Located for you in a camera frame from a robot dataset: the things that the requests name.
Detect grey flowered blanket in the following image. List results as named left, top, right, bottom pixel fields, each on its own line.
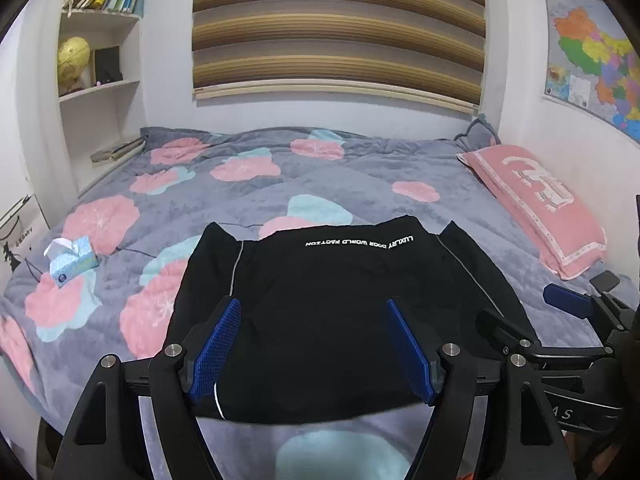
left=0, top=126, right=640, bottom=480

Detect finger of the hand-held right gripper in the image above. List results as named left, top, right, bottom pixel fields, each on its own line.
left=544, top=271, right=640, bottom=333
left=477, top=308, right=608, bottom=361

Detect yellow globe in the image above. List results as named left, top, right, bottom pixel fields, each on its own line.
left=56, top=36, right=92, bottom=97

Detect flat lying books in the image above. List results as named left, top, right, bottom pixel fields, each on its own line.
left=91, top=139, right=146, bottom=165

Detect black jacket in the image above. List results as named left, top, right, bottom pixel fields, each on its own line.
left=162, top=215, right=538, bottom=426

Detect striped window blind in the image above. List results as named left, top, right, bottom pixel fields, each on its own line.
left=191, top=0, right=487, bottom=113

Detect white bookshelf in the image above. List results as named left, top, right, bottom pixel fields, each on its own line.
left=57, top=0, right=151, bottom=196

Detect pink pillow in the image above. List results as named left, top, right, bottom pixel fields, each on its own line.
left=456, top=144, right=608, bottom=281

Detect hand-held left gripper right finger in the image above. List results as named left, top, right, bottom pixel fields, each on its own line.
left=385, top=299, right=576, bottom=480

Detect colourful wall map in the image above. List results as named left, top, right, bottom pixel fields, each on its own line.
left=542, top=0, right=640, bottom=143

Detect blue tissue box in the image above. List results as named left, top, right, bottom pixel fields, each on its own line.
left=43, top=236, right=98, bottom=288

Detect grey pillow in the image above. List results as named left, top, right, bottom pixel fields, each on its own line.
left=454, top=114, right=502, bottom=153

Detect black picture frame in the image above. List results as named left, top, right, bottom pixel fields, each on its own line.
left=93, top=45, right=123, bottom=83

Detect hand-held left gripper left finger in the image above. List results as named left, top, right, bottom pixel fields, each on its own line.
left=52, top=297, right=242, bottom=480

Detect white printed paper bag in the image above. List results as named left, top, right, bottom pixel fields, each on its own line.
left=0, top=195, right=51, bottom=271

